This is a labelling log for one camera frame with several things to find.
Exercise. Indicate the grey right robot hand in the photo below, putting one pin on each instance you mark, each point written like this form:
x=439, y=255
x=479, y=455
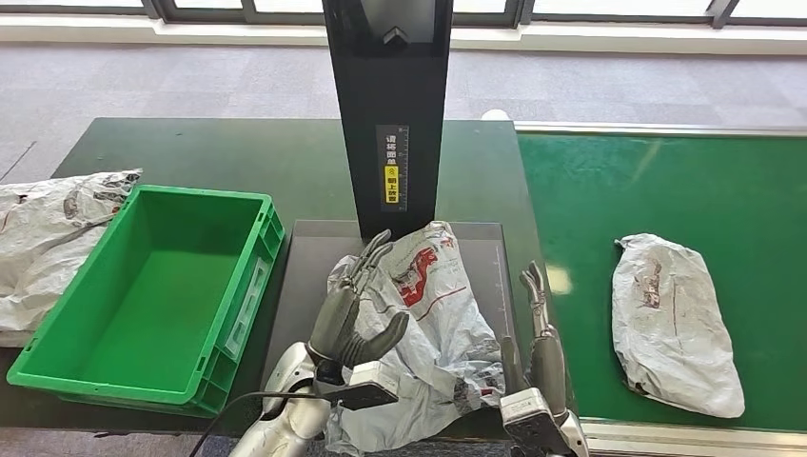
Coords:
x=548, y=366

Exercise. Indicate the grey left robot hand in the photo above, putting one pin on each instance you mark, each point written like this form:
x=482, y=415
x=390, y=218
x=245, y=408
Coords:
x=337, y=328

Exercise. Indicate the grey parcel bag red logo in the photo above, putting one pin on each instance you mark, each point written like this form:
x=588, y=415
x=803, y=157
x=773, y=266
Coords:
x=441, y=315

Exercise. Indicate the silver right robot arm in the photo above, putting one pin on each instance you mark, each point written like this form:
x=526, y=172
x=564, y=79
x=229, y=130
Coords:
x=575, y=435

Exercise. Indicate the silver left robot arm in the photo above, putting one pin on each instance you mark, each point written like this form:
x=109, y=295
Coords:
x=284, y=432

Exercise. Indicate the grey parcel bag brown stains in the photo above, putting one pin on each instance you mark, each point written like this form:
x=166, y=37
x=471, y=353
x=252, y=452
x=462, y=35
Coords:
x=674, y=328

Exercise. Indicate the green conveyor belt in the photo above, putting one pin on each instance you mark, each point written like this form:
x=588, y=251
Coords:
x=630, y=189

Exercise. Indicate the black yellow label sticker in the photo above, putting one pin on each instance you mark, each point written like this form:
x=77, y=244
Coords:
x=392, y=189

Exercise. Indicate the dark green table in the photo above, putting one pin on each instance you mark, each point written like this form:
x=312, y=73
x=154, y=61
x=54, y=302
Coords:
x=252, y=158

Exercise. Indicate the green plastic crate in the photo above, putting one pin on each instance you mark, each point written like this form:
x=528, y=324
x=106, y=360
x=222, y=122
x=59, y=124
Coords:
x=145, y=303

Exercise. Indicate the white round cap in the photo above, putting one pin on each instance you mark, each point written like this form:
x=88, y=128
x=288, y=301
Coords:
x=496, y=116

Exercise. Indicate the white window sill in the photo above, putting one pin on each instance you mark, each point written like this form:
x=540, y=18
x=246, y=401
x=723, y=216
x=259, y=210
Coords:
x=567, y=39

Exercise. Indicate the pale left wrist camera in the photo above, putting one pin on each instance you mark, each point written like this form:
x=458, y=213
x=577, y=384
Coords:
x=372, y=378

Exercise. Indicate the aluminium conveyor frame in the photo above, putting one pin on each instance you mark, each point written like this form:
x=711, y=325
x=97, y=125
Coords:
x=630, y=129

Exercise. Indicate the dark window frame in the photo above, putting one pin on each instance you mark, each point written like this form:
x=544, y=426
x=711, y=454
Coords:
x=189, y=16

